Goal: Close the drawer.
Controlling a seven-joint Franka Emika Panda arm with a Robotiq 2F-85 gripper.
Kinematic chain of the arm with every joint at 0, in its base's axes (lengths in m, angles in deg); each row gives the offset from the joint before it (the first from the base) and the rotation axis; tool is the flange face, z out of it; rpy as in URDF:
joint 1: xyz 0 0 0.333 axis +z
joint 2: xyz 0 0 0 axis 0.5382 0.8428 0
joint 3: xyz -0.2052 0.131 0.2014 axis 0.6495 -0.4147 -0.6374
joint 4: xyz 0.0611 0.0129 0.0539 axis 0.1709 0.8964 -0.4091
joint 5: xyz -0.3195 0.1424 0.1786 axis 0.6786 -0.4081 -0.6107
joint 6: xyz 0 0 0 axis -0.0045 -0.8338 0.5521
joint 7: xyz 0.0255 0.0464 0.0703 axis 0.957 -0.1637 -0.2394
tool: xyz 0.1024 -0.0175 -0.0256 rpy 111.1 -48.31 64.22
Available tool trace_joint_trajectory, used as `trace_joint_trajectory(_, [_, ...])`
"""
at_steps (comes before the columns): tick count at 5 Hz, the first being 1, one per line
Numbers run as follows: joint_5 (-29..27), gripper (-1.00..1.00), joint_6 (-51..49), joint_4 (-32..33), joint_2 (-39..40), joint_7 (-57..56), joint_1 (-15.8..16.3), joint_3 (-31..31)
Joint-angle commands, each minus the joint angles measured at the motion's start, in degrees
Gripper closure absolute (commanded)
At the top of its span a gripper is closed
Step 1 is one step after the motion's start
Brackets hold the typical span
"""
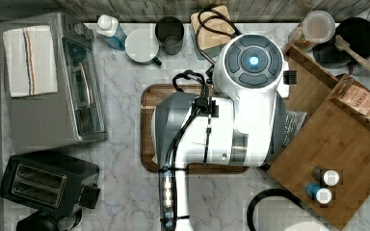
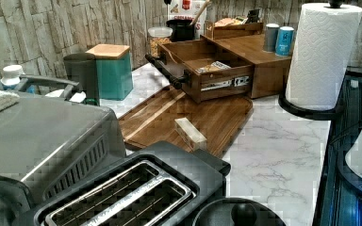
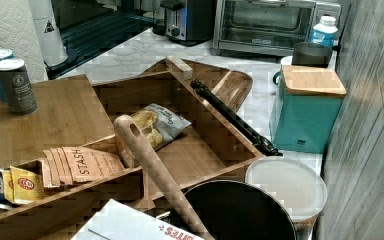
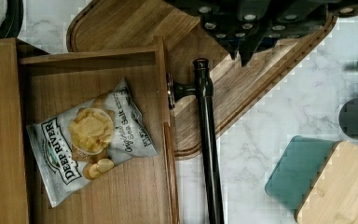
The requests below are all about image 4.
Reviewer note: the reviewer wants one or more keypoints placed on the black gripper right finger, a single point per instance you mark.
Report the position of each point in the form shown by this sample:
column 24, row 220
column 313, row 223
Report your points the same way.
column 271, row 20

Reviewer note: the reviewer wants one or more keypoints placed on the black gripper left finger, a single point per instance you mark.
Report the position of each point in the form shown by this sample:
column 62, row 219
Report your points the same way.
column 232, row 23

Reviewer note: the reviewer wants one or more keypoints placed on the wooden drawer with black handle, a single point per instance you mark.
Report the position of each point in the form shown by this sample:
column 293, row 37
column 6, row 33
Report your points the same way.
column 138, row 191

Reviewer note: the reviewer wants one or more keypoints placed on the dark wooden cutting board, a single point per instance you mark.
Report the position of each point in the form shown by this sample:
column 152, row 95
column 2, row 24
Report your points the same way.
column 207, row 90

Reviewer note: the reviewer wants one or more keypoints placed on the teal container with bamboo lid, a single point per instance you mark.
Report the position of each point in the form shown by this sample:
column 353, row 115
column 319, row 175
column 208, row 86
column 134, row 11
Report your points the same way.
column 317, row 181

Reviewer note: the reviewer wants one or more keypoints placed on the Deep River chips bag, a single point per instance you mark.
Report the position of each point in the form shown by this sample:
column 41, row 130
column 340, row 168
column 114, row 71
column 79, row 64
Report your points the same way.
column 84, row 142

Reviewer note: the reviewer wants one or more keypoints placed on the black paper towel holder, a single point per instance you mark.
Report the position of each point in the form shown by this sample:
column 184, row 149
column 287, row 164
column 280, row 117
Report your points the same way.
column 12, row 23

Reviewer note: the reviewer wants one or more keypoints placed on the wooden cabinet top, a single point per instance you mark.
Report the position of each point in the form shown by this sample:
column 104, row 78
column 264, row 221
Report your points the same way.
column 13, row 195

